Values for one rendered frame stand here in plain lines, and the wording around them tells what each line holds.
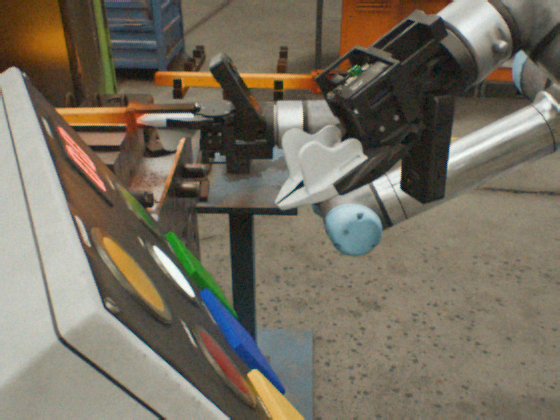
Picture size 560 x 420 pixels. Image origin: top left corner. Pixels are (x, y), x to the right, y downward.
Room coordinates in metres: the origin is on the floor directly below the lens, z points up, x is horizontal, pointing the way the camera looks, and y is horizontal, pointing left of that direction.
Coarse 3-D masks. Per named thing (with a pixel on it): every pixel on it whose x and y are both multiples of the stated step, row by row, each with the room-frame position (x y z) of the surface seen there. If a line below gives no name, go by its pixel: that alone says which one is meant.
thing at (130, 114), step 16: (64, 112) 0.89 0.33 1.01; (80, 112) 0.88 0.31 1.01; (96, 112) 0.88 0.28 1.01; (112, 112) 0.88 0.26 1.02; (128, 112) 0.87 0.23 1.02; (144, 112) 0.88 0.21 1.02; (160, 112) 0.88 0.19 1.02; (176, 112) 0.88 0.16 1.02; (192, 112) 0.88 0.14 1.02; (128, 128) 0.87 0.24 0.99
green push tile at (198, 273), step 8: (168, 232) 0.48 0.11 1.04; (168, 240) 0.47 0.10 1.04; (176, 240) 0.46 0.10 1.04; (176, 248) 0.45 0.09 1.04; (184, 248) 0.46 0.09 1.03; (184, 256) 0.44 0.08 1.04; (192, 256) 0.47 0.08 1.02; (184, 264) 0.43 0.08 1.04; (192, 264) 0.43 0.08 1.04; (200, 264) 0.49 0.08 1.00; (192, 272) 0.41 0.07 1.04; (200, 272) 0.43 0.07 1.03; (208, 272) 0.49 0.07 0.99; (200, 280) 0.42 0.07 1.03; (208, 280) 0.44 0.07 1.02; (208, 288) 0.42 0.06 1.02; (216, 288) 0.45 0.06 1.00; (216, 296) 0.42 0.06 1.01; (224, 296) 0.46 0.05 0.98; (224, 304) 0.43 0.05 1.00; (232, 312) 0.43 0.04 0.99
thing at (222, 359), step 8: (208, 336) 0.27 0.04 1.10; (208, 344) 0.25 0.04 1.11; (216, 344) 0.27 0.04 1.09; (216, 352) 0.25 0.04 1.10; (224, 352) 0.27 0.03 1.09; (216, 360) 0.24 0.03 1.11; (224, 360) 0.25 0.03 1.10; (224, 368) 0.24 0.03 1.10; (232, 368) 0.25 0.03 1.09; (232, 376) 0.24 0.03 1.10; (240, 376) 0.25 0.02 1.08; (240, 384) 0.24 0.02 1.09; (248, 392) 0.24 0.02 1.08
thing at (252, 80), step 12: (168, 72) 1.26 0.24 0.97; (180, 72) 1.26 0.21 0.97; (312, 72) 1.24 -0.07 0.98; (336, 72) 1.22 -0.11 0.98; (156, 84) 1.24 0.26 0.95; (168, 84) 1.24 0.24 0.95; (192, 84) 1.24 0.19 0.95; (204, 84) 1.23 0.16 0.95; (216, 84) 1.23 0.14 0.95; (252, 84) 1.23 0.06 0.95; (264, 84) 1.22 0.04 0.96; (288, 84) 1.22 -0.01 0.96; (300, 84) 1.22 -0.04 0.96; (312, 84) 1.21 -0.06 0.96
